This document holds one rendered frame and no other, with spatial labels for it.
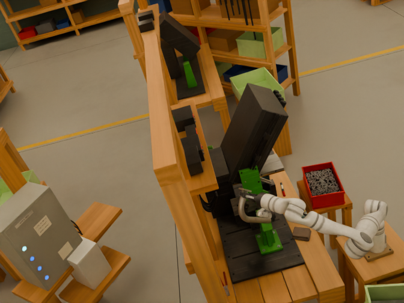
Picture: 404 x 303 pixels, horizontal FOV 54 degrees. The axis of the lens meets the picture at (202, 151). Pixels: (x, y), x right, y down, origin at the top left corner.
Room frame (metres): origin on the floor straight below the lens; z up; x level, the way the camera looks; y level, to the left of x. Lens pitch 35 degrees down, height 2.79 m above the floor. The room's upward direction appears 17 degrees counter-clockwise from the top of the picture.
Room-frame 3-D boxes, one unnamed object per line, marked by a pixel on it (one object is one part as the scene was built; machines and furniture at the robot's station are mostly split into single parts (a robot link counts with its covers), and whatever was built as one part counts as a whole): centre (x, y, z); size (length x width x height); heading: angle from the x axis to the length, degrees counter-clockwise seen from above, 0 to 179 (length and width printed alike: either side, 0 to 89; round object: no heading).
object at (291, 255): (1.92, -0.17, 0.89); 1.10 x 0.42 x 0.02; 179
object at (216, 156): (2.03, -0.04, 1.07); 0.30 x 0.18 x 0.34; 179
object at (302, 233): (1.54, -0.42, 0.91); 0.10 x 0.08 x 0.03; 57
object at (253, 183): (1.84, -0.23, 1.17); 0.13 x 0.12 x 0.20; 179
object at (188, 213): (1.92, 0.13, 1.36); 1.49 x 0.09 x 0.97; 179
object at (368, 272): (1.34, -0.77, 0.83); 0.32 x 0.32 x 0.04; 2
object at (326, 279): (1.91, -0.45, 0.82); 1.50 x 0.14 x 0.15; 179
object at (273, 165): (1.99, -0.27, 1.11); 0.39 x 0.16 x 0.03; 89
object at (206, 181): (1.92, 0.09, 1.52); 0.90 x 0.25 x 0.04; 179
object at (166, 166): (1.92, 0.13, 1.89); 1.50 x 0.09 x 0.09; 179
